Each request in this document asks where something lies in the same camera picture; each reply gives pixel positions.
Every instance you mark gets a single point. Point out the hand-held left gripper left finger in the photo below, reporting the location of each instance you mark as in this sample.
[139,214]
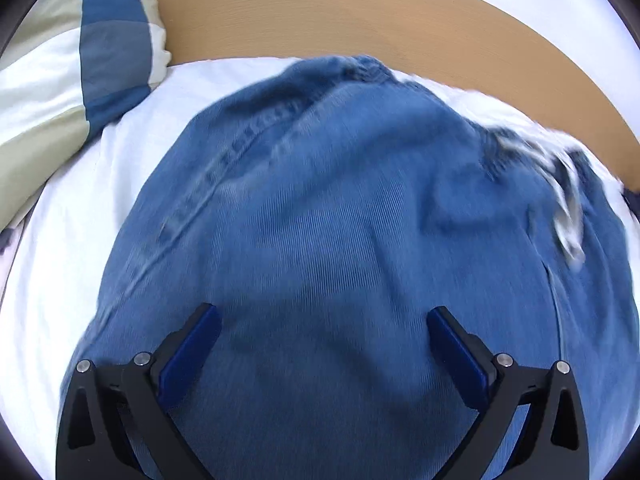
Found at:
[192,355]

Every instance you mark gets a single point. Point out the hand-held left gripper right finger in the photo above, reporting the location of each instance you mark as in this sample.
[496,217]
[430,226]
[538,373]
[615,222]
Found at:
[457,355]

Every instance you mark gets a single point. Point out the blue denim jeans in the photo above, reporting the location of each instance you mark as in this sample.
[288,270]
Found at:
[325,220]

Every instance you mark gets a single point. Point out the white bed sheet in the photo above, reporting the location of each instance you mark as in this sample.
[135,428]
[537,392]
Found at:
[100,200]

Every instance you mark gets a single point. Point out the blue and beige checkered pillow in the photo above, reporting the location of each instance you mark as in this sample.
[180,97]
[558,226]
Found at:
[55,85]

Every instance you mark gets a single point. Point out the tan wooden bed board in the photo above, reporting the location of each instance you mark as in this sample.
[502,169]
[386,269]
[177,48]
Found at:
[350,15]

